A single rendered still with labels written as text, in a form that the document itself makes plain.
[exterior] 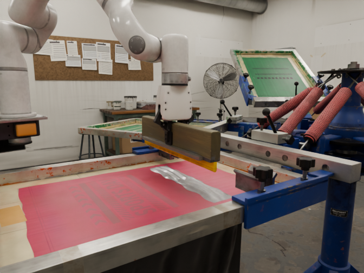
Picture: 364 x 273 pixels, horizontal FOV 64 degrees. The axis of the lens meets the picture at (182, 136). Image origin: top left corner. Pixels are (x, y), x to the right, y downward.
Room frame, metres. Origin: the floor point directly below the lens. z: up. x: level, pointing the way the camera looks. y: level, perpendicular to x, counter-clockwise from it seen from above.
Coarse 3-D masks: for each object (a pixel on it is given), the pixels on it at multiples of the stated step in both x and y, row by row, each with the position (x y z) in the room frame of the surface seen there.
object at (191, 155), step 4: (144, 136) 0.94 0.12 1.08; (148, 140) 0.91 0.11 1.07; (152, 140) 0.89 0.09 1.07; (156, 140) 0.88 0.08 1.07; (156, 144) 0.87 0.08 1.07; (160, 144) 0.84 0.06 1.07; (164, 144) 0.83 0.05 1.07; (168, 148) 0.80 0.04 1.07; (172, 148) 0.79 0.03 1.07; (176, 148) 0.77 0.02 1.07; (180, 148) 0.77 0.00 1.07; (180, 152) 0.75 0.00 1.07; (184, 152) 0.74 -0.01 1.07; (188, 152) 0.73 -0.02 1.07; (188, 156) 0.72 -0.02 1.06; (192, 156) 0.70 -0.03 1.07; (196, 156) 0.69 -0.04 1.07; (200, 156) 0.69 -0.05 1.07; (200, 160) 0.69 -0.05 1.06
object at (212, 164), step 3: (147, 141) 0.97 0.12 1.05; (153, 144) 0.93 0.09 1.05; (162, 147) 0.88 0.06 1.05; (168, 150) 0.85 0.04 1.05; (177, 153) 0.81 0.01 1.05; (183, 156) 0.78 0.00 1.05; (192, 159) 0.74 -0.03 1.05; (201, 162) 0.71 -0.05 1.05; (204, 162) 0.70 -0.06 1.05; (207, 162) 0.69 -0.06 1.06; (213, 162) 0.67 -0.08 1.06; (216, 162) 0.67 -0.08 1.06; (207, 165) 0.69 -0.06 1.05; (210, 165) 0.68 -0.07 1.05; (213, 165) 0.67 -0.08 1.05; (216, 165) 0.67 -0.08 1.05
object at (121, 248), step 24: (24, 168) 0.86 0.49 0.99; (48, 168) 0.87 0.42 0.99; (72, 168) 0.91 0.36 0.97; (96, 168) 0.96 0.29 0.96; (240, 168) 0.96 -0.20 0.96; (192, 216) 0.53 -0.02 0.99; (216, 216) 0.54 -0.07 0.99; (240, 216) 0.58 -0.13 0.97; (96, 240) 0.44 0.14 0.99; (120, 240) 0.44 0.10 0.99; (144, 240) 0.45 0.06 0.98; (168, 240) 0.48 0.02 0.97; (24, 264) 0.38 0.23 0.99; (48, 264) 0.38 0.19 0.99; (72, 264) 0.39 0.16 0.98; (96, 264) 0.41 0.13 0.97; (120, 264) 0.43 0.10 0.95
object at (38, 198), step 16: (96, 176) 0.89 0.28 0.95; (112, 176) 0.89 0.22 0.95; (144, 176) 0.89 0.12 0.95; (160, 176) 0.89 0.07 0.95; (192, 176) 0.89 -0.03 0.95; (32, 192) 0.75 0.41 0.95; (48, 192) 0.75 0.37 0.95; (64, 192) 0.75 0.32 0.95; (32, 208) 0.65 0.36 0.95; (48, 208) 0.65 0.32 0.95
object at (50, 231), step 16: (208, 176) 0.89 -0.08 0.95; (224, 176) 0.89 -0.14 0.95; (176, 192) 0.75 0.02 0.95; (192, 192) 0.75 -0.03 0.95; (224, 192) 0.75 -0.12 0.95; (240, 192) 0.75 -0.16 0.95; (64, 208) 0.65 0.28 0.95; (80, 208) 0.65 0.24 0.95; (176, 208) 0.65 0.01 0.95; (192, 208) 0.65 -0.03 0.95; (32, 224) 0.57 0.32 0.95; (48, 224) 0.57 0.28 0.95; (64, 224) 0.57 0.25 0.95; (80, 224) 0.57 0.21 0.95; (112, 224) 0.57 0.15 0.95; (128, 224) 0.57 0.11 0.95; (144, 224) 0.57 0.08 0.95; (32, 240) 0.50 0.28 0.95; (48, 240) 0.50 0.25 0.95; (64, 240) 0.50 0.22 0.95; (80, 240) 0.50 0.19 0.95
